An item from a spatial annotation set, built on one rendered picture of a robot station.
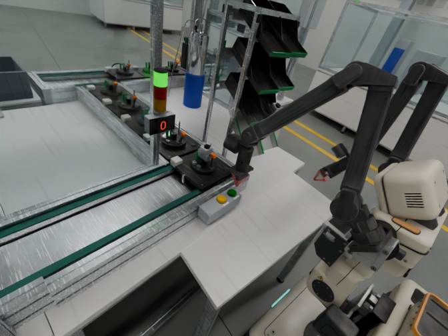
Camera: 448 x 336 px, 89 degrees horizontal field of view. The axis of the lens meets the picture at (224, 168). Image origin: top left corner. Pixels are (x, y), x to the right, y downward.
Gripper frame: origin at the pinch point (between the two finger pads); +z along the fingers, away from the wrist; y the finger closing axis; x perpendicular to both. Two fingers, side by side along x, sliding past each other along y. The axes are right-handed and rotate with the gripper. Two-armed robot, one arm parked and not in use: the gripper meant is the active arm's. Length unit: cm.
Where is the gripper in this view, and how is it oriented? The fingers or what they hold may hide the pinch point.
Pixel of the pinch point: (237, 184)
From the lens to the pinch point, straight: 101.4
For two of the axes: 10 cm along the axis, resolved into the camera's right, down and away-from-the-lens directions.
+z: -1.7, 7.9, 5.9
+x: 7.2, 5.1, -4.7
